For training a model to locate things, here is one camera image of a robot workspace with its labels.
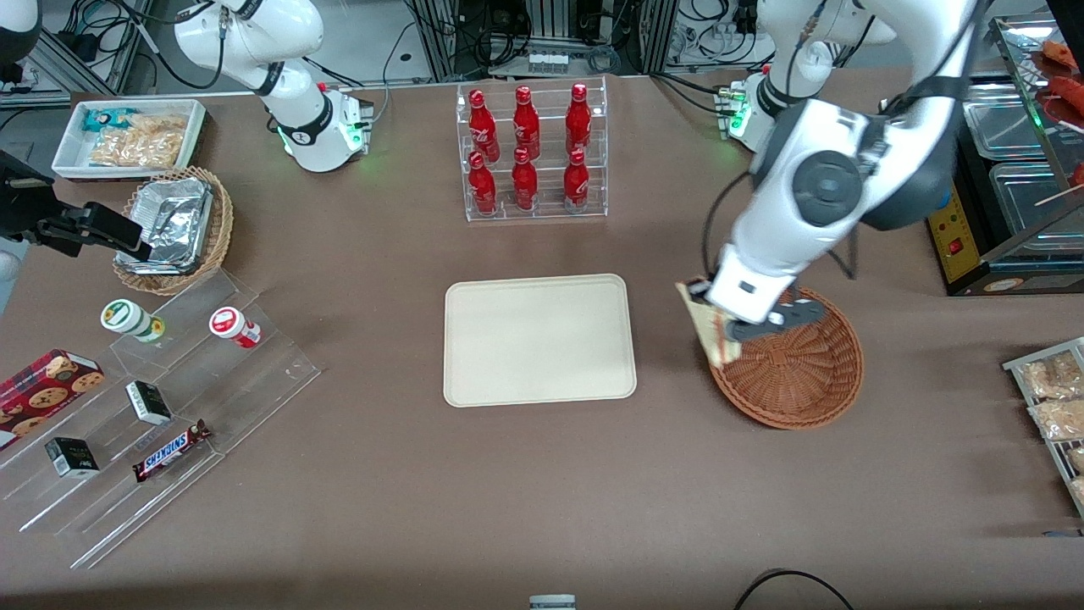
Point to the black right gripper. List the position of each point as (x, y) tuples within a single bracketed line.
[(25, 213)]

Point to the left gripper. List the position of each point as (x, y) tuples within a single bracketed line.
[(699, 296)]

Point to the triangular sandwich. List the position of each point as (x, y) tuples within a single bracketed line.
[(710, 335)]

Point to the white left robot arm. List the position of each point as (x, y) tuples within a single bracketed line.
[(821, 178)]

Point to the brown round wicker basket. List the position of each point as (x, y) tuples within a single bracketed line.
[(804, 373)]

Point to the light oval wicker basket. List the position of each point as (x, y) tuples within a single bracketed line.
[(222, 224)]

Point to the beige rectangular serving tray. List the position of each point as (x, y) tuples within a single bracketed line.
[(539, 341)]

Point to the white rectangular snack bin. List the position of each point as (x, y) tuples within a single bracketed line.
[(72, 157)]

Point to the aluminium foil container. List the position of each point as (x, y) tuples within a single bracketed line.
[(174, 222)]

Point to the green lid white cup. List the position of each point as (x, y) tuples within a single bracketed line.
[(127, 318)]

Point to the clear bag of chips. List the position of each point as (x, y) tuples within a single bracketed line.
[(140, 144)]

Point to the teal snack packet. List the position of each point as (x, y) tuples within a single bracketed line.
[(106, 119)]

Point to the red cookie box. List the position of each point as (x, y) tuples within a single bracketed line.
[(42, 390)]

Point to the red lid white cup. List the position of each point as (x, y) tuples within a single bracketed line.
[(230, 325)]

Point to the small black carton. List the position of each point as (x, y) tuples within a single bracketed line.
[(72, 457), (148, 402)]

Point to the red cola bottle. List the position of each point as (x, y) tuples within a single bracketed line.
[(483, 127), (526, 125), (525, 185), (578, 120), (576, 185), (483, 188)]

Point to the clear acrylic stepped display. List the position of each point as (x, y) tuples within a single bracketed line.
[(246, 381)]

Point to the snickers chocolate bar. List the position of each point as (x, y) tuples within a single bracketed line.
[(169, 451)]

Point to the black food warmer cabinet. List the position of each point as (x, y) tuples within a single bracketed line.
[(974, 263)]

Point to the clear acrylic bottle rack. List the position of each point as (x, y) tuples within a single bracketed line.
[(546, 140)]

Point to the white power strip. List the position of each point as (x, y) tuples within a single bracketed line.
[(547, 62)]

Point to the clear bag of crackers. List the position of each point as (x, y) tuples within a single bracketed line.
[(1078, 491), (1050, 377), (1076, 459), (1059, 419)]

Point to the small grey device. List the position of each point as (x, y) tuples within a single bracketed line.
[(552, 602)]

